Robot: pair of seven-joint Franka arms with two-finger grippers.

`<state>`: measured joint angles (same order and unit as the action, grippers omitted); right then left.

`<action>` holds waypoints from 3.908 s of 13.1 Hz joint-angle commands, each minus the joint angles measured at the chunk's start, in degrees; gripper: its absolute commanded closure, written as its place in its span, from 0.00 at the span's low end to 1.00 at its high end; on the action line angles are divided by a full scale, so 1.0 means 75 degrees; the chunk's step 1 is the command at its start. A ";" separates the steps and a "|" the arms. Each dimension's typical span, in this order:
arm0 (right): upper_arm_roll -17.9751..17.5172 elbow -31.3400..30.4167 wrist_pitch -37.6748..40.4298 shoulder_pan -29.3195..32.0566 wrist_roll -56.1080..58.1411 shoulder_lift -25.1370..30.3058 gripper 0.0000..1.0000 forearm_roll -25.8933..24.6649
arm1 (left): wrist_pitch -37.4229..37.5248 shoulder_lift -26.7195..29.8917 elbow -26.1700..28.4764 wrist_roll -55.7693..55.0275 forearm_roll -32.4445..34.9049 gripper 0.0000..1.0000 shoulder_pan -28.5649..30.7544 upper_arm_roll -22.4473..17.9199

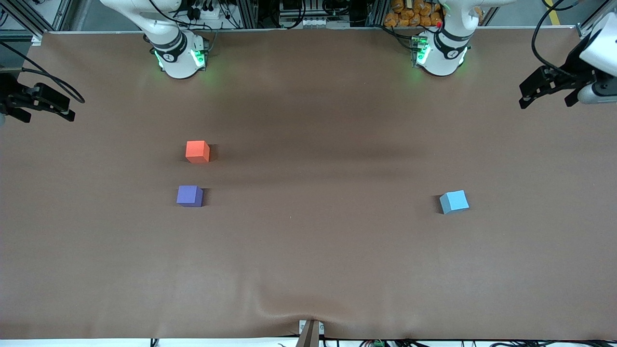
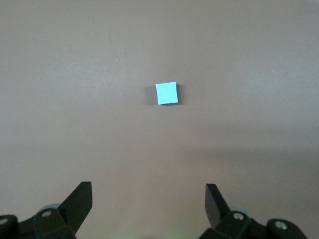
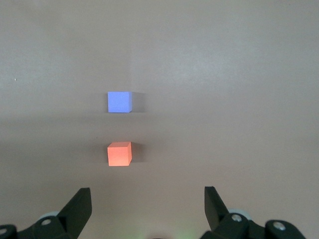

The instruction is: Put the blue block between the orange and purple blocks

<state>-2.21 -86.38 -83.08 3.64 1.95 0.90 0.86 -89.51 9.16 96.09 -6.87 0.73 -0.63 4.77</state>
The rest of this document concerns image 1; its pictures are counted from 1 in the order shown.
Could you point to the orange round objects pile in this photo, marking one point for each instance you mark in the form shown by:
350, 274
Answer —
412, 14

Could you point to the purple foam block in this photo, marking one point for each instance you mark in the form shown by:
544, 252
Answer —
189, 196

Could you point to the brown table cover sheet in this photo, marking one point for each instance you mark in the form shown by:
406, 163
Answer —
308, 250

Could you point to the green terminal connector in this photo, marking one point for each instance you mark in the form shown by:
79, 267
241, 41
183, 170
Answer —
378, 343

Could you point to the aluminium frame profile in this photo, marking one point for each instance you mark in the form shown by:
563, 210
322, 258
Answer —
597, 17
29, 17

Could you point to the orange foam block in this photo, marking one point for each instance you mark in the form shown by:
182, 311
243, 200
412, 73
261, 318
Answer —
196, 152

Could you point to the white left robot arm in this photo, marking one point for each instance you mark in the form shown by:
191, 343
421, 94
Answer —
441, 58

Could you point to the white terminal strip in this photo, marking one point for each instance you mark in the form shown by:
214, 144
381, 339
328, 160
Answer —
311, 22

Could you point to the light blue foam block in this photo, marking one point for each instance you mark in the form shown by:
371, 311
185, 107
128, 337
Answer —
454, 202

